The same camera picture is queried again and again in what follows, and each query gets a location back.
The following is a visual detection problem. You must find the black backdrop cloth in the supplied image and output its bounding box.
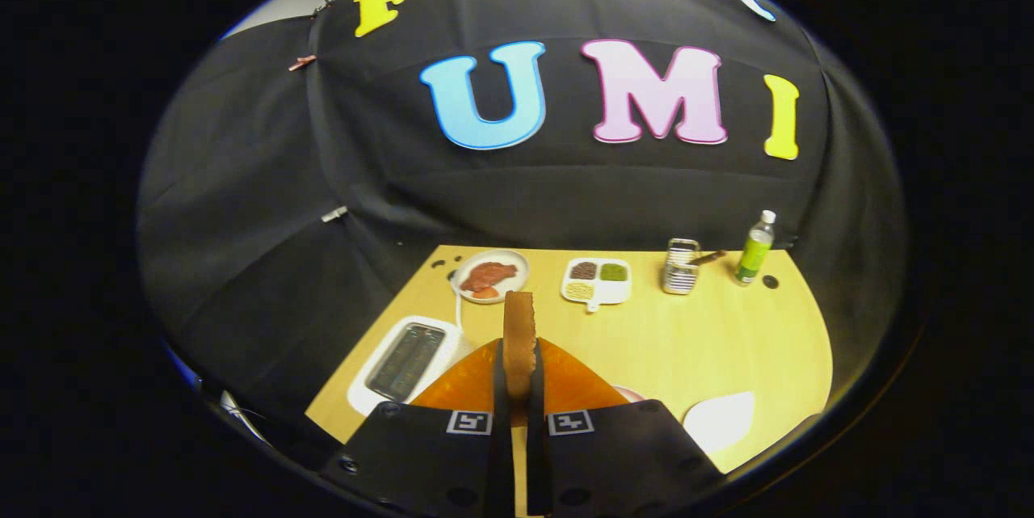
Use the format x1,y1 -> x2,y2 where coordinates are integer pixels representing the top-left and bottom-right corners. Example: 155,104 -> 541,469
137,0 -> 910,422

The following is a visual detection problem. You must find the brown meat slice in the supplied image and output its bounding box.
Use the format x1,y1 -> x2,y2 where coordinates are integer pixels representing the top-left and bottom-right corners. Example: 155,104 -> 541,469
460,261 -> 519,297

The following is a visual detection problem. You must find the green label plastic bottle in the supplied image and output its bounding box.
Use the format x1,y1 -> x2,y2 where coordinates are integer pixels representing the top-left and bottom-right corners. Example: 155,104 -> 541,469
733,210 -> 777,287

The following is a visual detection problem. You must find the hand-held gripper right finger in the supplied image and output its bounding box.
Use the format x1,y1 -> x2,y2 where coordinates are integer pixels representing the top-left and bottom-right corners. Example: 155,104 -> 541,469
527,338 -> 724,518

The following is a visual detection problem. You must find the grey round plate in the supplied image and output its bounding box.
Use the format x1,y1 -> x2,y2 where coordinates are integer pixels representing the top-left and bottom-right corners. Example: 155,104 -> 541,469
450,249 -> 531,305

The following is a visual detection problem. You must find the white bread slice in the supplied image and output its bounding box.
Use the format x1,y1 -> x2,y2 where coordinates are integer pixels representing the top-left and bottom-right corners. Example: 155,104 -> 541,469
502,291 -> 538,422

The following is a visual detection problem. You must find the white plate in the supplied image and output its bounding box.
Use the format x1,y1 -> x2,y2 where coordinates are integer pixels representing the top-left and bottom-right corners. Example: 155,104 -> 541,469
683,391 -> 756,454

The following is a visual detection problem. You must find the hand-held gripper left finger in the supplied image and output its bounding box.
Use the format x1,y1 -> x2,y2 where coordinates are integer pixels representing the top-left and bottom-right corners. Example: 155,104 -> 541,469
319,339 -> 514,518

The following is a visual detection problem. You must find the white toaster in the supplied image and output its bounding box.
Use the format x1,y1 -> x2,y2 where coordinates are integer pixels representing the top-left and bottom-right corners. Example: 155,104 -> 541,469
347,315 -> 477,417

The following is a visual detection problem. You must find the white divided tray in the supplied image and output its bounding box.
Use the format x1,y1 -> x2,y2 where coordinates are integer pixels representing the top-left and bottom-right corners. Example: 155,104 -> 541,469
561,257 -> 633,314

